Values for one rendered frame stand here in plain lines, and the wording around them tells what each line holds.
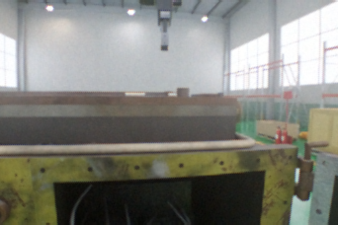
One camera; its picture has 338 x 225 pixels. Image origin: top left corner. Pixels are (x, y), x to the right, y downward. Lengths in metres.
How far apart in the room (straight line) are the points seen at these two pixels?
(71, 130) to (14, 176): 0.15
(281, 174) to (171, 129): 0.32
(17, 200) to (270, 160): 0.61
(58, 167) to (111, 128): 0.14
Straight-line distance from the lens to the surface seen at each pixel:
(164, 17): 0.63
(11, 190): 0.52
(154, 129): 0.47
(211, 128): 0.51
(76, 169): 0.44
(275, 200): 0.60
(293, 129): 6.93
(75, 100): 0.49
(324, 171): 0.58
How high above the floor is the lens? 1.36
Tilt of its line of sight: 5 degrees down
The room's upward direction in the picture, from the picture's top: 1 degrees clockwise
